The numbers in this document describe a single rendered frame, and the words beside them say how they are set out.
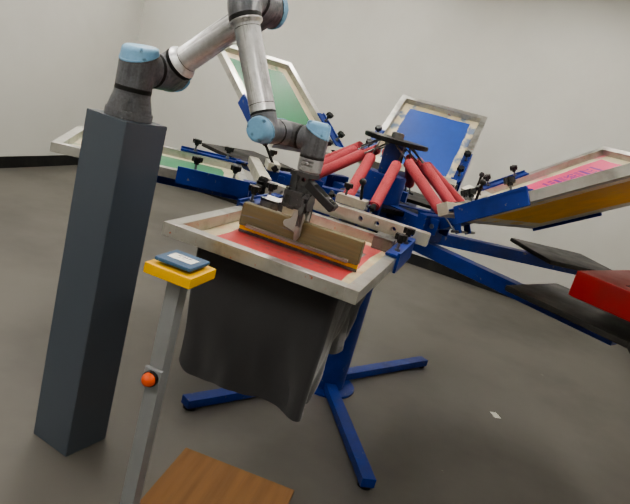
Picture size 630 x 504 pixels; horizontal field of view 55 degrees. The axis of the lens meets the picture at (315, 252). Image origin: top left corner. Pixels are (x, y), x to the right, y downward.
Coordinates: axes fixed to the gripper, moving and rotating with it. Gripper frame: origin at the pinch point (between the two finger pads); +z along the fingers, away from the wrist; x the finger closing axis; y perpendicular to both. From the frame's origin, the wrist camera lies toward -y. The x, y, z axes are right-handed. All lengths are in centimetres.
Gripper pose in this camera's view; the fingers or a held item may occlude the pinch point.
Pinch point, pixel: (300, 236)
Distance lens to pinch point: 188.8
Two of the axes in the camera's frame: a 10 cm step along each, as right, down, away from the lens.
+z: -2.3, 9.4, 2.4
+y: -9.2, -2.9, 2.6
